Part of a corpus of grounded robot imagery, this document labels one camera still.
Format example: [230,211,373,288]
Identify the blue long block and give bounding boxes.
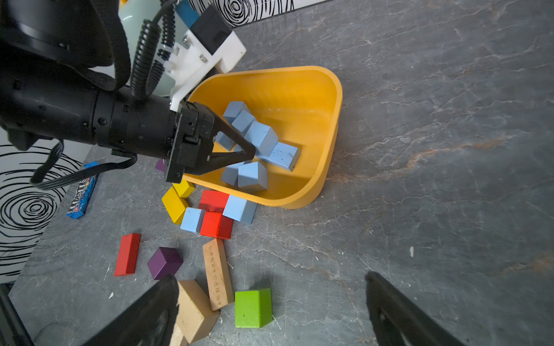
[257,142,301,172]

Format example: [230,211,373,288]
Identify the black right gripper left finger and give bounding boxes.
[85,275,179,345]

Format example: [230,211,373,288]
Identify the long wooden block upright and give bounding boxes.
[170,324,188,346]

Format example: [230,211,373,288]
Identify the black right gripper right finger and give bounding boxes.
[366,271,462,345]

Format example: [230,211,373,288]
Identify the green cube block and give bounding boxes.
[235,288,273,328]

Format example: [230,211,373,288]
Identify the blue candy packet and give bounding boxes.
[66,174,98,219]

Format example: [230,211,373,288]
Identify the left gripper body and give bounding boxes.
[165,101,216,183]

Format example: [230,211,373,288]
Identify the yellow block near purple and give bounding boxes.
[173,180,195,199]

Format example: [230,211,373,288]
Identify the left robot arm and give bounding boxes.
[1,1,255,190]

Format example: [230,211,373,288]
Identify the yellow plastic tub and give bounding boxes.
[184,66,343,209]

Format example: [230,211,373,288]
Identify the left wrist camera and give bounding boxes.
[164,4,247,112]

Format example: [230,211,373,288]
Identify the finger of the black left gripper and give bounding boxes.
[190,150,255,175]
[201,106,256,160]

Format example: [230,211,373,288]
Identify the blue block under tub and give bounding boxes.
[223,195,258,224]

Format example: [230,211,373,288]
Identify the purple cube block upper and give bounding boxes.
[155,159,166,172]

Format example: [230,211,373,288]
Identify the purple cube block centre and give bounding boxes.
[147,247,183,280]

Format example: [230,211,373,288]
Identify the wooden block slanted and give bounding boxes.
[203,239,235,311]

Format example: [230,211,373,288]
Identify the wooden block middle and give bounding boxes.
[176,280,219,344]

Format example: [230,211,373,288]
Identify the purple cube block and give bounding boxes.
[155,159,166,172]
[147,247,183,280]

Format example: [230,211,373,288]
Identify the blue block by yellow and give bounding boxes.
[223,101,250,124]

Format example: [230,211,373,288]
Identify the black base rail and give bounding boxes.
[1,284,34,346]

